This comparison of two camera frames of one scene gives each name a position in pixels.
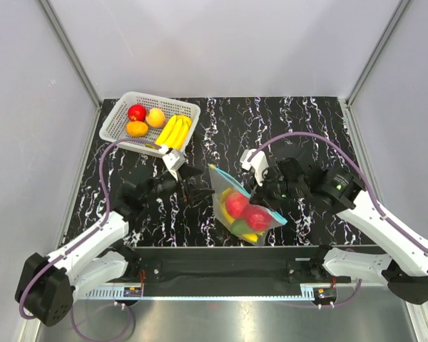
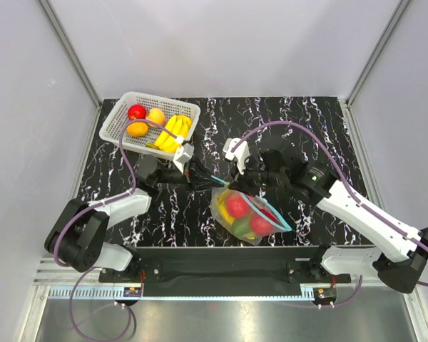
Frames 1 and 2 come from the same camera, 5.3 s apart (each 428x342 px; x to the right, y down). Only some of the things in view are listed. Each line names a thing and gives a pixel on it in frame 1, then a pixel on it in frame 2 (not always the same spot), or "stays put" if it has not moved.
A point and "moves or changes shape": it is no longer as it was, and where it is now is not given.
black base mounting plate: [225, 266] stays put
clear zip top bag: [235, 210] moves or changes shape
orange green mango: [240, 226] stays put
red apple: [236, 204] stays put
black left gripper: [193, 196] to [200, 183]
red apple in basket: [137, 112] stays put
